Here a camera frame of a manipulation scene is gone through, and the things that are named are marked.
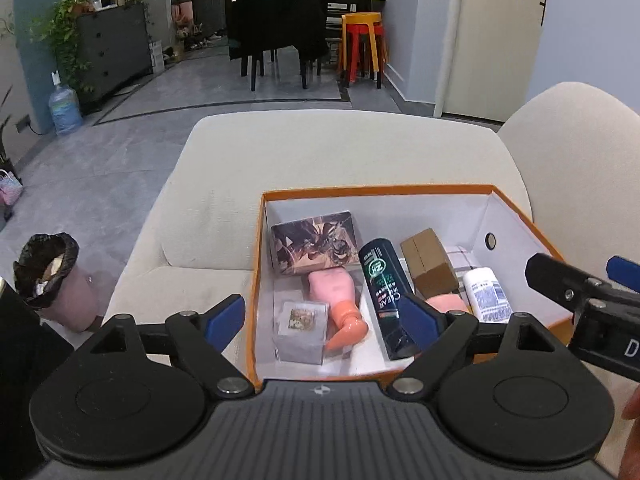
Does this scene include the white tube with label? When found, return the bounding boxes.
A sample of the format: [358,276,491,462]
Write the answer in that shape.
[463,268,513,324]

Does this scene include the brown kraft paper box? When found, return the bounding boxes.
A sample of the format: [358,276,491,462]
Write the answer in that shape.
[400,229,459,299]

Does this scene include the dark navy shampoo bottle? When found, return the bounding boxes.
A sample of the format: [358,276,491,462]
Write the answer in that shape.
[358,238,418,361]

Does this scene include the clear acrylic display cube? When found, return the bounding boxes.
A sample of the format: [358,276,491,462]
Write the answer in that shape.
[272,300,329,365]

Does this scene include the pink lotion bottle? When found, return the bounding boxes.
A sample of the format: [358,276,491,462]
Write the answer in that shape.
[308,268,369,352]

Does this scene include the dark illustrated card box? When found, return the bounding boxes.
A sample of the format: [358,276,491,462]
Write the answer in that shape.
[270,211,358,275]

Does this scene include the black white plaid case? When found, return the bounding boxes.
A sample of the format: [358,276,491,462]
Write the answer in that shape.
[399,245,480,304]

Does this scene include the person's hand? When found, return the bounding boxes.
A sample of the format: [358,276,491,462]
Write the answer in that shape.
[618,386,640,480]

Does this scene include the orange cardboard box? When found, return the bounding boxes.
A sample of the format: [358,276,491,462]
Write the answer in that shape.
[246,183,575,394]

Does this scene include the pink trash bin black bag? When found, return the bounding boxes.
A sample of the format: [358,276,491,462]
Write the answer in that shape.
[13,232,103,333]

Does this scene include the pink white bag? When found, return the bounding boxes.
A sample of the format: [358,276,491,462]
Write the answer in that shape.
[0,169,24,206]

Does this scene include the cream door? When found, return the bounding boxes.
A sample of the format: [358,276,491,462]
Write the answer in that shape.
[444,0,546,122]

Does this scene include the blue water jug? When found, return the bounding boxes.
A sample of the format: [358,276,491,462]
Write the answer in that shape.
[49,72,84,136]

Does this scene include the stacked red yellow stools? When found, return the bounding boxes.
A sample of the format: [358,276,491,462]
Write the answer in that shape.
[340,12,387,89]

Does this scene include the dark grey cabinet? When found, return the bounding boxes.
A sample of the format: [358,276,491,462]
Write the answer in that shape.
[77,3,152,112]

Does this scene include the black dining chair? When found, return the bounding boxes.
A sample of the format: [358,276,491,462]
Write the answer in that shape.
[228,0,328,89]

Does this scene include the green trailing plant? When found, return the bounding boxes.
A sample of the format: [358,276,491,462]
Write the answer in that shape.
[32,0,146,93]

